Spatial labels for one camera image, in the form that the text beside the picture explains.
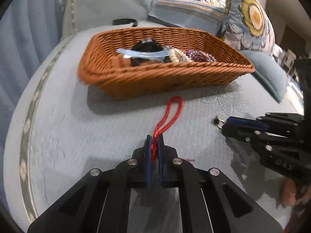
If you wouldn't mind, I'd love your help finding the red braided cord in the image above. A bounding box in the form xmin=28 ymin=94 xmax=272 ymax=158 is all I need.
xmin=151 ymin=95 xmax=196 ymax=163

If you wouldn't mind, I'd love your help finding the purple spiral hair tie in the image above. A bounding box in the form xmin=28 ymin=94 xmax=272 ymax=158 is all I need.
xmin=185 ymin=49 xmax=217 ymax=63

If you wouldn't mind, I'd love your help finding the person's right hand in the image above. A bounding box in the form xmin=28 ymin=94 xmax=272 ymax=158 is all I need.
xmin=280 ymin=178 xmax=310 ymax=207

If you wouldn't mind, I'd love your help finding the teal round cushion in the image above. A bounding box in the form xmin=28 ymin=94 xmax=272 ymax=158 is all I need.
xmin=240 ymin=50 xmax=288 ymax=103

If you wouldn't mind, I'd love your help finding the teal bed cover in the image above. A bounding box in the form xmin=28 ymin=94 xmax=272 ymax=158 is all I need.
xmin=4 ymin=25 xmax=295 ymax=230

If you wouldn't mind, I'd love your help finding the large floral pillow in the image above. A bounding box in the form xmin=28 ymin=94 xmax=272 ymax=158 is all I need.
xmin=220 ymin=0 xmax=275 ymax=56

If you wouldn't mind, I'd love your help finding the light blue plastic band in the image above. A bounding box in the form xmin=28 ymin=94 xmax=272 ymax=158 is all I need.
xmin=116 ymin=48 xmax=170 ymax=62

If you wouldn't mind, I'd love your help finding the folded blue patterned quilt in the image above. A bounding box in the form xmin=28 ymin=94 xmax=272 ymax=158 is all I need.
xmin=148 ymin=0 xmax=225 ymax=35

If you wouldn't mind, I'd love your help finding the black wrist watch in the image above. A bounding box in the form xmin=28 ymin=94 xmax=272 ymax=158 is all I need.
xmin=131 ymin=38 xmax=164 ymax=66

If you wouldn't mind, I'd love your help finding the orange wicker basket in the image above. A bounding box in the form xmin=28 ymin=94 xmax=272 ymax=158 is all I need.
xmin=78 ymin=27 xmax=255 ymax=99

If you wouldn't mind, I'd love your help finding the teal headboard cushion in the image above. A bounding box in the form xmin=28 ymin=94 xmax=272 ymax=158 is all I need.
xmin=62 ymin=0 xmax=152 ymax=38

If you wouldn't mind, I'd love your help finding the white pearl bracelet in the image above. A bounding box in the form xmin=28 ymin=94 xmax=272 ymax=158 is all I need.
xmin=169 ymin=47 xmax=192 ymax=64

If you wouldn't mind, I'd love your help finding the black strap on bed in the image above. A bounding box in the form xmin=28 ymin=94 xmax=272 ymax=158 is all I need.
xmin=112 ymin=18 xmax=139 ymax=28

